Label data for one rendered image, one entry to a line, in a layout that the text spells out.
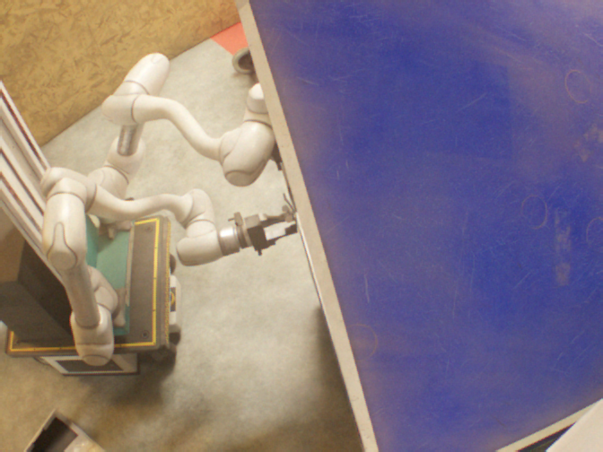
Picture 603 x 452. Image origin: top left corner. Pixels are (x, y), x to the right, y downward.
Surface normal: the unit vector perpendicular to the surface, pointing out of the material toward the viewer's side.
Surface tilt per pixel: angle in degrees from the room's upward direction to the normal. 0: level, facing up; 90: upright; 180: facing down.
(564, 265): 37
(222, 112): 0
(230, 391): 0
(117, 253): 0
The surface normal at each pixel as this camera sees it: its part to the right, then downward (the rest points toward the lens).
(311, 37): 0.00, 0.00
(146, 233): -0.17, -0.59
